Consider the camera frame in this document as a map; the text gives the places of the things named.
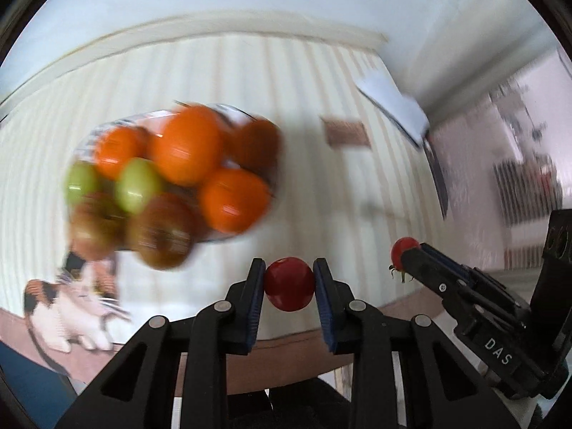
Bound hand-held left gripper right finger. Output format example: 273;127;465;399
313;258;517;429

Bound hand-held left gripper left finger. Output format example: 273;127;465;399
56;258;267;429

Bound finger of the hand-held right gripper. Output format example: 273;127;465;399
400;242;482;311
424;245;529;312

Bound red cherry tomato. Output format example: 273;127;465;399
263;257;316;312
390;237;421;283

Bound medium orange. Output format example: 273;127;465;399
199;167;272;234

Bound dark orange tomato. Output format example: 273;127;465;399
230;118;282;179

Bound green apple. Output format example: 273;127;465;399
65;162;101;206
114;158;164;214

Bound large orange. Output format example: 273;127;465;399
149;105;224;187

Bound tan brown fruit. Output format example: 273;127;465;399
69;192;126;260

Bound small orange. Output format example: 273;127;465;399
94;126;150;180

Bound floral oval plate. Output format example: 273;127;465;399
74;104;287;244

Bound dark fleece clothing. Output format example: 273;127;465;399
232;378;354;429

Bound frosted glass door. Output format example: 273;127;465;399
429;45;572;278

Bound striped tablecloth with cat print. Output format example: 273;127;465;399
0;31;448;396

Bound blue kitchen cabinets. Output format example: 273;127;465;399
0;340;79;416

